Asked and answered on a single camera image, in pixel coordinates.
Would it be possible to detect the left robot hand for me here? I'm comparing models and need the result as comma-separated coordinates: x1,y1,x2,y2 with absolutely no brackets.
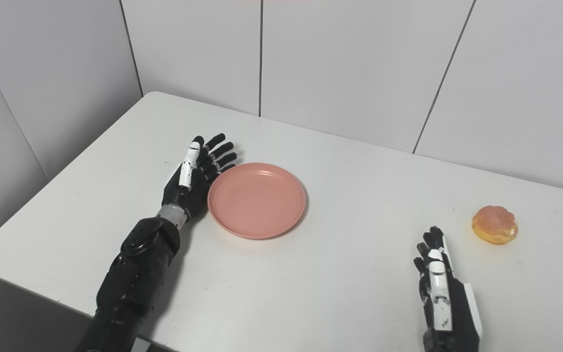
161,132,238,223

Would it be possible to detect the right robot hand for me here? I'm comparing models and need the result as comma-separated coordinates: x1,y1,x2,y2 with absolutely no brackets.
413,226,484,352

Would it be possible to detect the pink plate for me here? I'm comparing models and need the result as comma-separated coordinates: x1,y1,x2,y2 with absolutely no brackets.
207,162,307,241

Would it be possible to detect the cream puff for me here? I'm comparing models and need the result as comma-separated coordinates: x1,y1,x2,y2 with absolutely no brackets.
472,205,519,245

